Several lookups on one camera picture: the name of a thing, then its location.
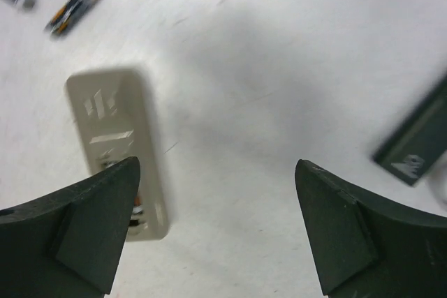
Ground black remote control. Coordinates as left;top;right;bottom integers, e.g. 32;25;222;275
372;78;446;186

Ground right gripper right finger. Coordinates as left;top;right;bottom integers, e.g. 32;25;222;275
295;160;446;298

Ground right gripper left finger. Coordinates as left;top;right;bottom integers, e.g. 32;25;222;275
1;157;140;297

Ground beige white remote control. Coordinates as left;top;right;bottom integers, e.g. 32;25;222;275
66;67;170;241

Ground black AAA battery lone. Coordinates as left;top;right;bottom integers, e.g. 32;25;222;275
45;0;100;37

